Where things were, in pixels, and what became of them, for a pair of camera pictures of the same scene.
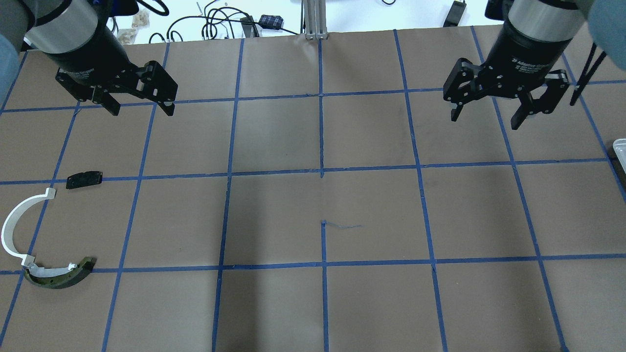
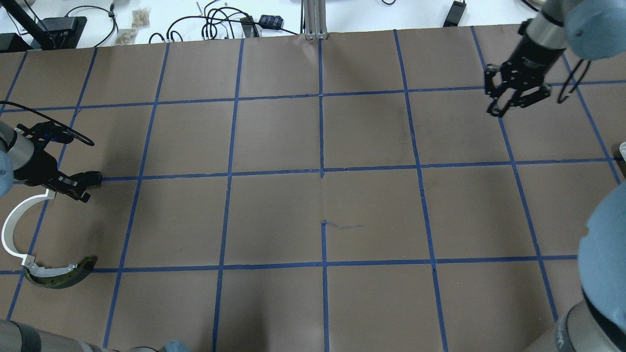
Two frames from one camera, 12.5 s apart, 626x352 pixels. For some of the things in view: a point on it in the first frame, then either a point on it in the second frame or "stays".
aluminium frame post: (315, 25) stays
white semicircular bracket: (8, 230) stays
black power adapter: (455, 13) stays
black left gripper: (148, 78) → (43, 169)
